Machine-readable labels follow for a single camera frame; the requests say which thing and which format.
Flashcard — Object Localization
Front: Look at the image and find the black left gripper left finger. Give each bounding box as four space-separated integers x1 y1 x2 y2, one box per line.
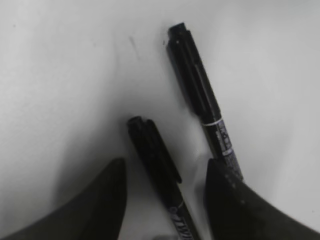
4 158 128 240

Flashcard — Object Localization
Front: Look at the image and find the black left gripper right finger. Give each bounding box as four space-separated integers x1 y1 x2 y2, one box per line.
204 159 320 240

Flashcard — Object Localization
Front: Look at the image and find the black marker pen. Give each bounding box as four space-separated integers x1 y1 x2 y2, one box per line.
126 116 201 240
167 22 244 181

